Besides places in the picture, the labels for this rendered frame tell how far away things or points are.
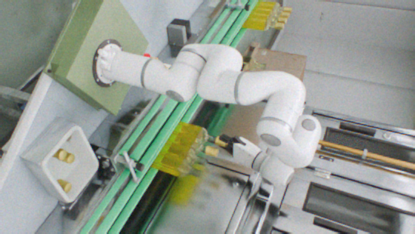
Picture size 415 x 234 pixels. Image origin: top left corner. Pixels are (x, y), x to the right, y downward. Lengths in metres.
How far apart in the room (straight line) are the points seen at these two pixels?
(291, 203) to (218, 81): 0.69
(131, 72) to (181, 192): 0.57
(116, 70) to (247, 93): 0.41
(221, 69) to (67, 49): 0.45
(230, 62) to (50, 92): 0.54
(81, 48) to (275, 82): 0.54
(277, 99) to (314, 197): 0.67
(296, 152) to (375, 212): 0.66
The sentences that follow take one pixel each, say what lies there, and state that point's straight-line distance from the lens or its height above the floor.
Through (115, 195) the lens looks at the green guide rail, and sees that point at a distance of 1.23.
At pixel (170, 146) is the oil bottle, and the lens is 1.32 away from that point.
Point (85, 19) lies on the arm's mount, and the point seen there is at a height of 0.81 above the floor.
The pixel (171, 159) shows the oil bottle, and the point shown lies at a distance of 1.28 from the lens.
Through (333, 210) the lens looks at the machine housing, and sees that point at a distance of 1.43.
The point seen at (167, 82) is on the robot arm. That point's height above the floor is 1.09.
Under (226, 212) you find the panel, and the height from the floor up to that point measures 1.26.
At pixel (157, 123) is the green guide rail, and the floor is 0.95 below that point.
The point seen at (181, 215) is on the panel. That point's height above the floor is 1.11.
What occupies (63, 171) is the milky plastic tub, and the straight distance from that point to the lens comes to 1.20.
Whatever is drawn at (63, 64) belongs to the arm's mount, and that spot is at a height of 0.81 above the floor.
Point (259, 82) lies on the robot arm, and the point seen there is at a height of 1.34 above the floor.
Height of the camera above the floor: 1.52
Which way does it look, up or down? 23 degrees down
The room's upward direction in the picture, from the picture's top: 107 degrees clockwise
